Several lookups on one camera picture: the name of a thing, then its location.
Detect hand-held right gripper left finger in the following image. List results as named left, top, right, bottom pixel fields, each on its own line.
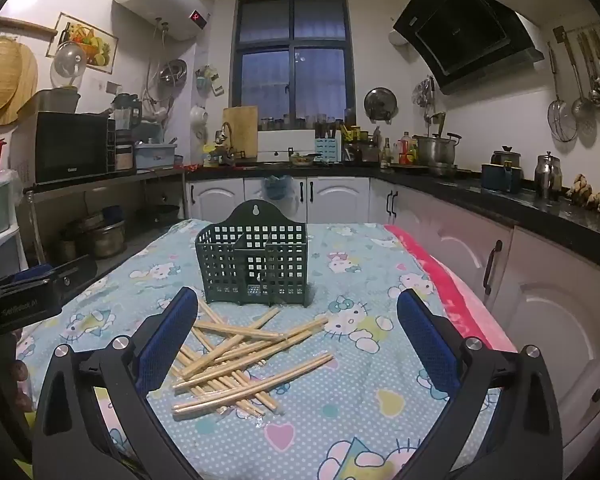
left=31, top=286, right=203, bottom=480

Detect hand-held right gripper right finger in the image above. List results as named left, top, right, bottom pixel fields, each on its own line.
left=396, top=288, right=565, bottom=480

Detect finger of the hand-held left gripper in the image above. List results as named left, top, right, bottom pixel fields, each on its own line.
left=50, top=254, right=99, bottom=307

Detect bunch of wooden chopsticks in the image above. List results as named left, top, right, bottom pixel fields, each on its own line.
left=171, top=297, right=335, bottom=420

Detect green plastic utensil basket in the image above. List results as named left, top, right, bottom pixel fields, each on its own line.
left=195, top=199, right=308, bottom=307

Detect steel cooking pot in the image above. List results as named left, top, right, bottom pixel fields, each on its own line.
left=87, top=220, right=127, bottom=258

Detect pink blanket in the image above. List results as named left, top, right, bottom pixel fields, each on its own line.
left=384, top=225, right=518, bottom=356

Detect metal storage shelf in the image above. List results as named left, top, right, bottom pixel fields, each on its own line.
left=22, top=167, right=187, bottom=266

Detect black wok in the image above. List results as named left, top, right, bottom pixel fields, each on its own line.
left=150, top=204, right=181, bottom=226

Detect cartoon cat printed blanket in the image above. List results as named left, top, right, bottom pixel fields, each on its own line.
left=17, top=219, right=501, bottom=480

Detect black microwave oven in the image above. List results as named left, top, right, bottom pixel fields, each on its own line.
left=32, top=111, right=117, bottom=184

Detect blue dish tub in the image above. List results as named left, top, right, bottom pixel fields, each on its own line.
left=132, top=141, right=177, bottom=170

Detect black stone countertop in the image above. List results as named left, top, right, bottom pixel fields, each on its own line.
left=185, top=160, right=600, bottom=256

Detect black blender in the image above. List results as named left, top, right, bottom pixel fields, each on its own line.
left=111, top=92, right=143, bottom=133

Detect white lower kitchen cabinets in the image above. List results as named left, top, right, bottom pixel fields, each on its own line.
left=185, top=175, right=600, bottom=466

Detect steel container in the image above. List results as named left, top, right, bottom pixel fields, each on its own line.
left=40, top=87, right=81, bottom=113

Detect blue pot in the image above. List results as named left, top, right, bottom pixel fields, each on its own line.
left=481, top=146, right=523, bottom=193

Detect blue plastic bag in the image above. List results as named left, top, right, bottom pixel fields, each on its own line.
left=262, top=174, right=293, bottom=201

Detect cluster of sauce bottles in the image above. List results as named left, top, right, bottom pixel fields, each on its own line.
left=380, top=131, right=418, bottom=168

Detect steel stock pot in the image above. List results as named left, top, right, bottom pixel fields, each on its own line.
left=413, top=131, right=463, bottom=167

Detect round wooden board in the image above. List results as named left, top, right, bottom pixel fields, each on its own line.
left=0, top=42, right=40, bottom=126

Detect kitchen faucet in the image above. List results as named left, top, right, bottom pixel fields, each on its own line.
left=215, top=121, right=236, bottom=166

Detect steel jug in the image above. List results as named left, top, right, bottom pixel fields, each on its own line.
left=535, top=151, right=563, bottom=200

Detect glass pot lid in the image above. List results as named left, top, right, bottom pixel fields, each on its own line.
left=50, top=41, right=88, bottom=88

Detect wooden cutting board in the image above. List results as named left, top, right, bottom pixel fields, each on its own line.
left=223, top=105, right=259, bottom=156

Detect blue knife block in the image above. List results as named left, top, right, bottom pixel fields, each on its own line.
left=314, top=135, right=343, bottom=163

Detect hanging steel bowl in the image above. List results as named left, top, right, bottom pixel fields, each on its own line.
left=158, top=59, right=188, bottom=86

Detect ginger roots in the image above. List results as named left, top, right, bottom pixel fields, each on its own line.
left=566, top=174, right=600, bottom=218

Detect hanging steel pot lid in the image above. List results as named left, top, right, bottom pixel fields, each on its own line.
left=364, top=87, right=398, bottom=123

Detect row of spice jars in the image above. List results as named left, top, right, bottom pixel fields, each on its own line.
left=260, top=112, right=351, bottom=131

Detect hanging kitchen tools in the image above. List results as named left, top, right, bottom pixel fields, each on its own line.
left=412, top=76, right=436, bottom=111

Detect long wooden rod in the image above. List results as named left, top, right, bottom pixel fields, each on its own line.
left=0, top=16, right=58, bottom=36

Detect dark framed window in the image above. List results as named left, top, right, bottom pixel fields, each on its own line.
left=230, top=0, right=356, bottom=133

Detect white water heater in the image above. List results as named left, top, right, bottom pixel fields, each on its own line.
left=114, top=0, right=207, bottom=43

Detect black range hood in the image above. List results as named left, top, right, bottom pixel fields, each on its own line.
left=392, top=0, right=546, bottom=96

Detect fruit wall poster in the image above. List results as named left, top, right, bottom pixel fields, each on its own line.
left=46, top=12, right=119, bottom=70

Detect wall utensil holder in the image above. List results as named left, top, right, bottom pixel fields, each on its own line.
left=195, top=65, right=226, bottom=98

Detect wire skimmer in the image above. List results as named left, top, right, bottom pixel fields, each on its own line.
left=546, top=41, right=579, bottom=143

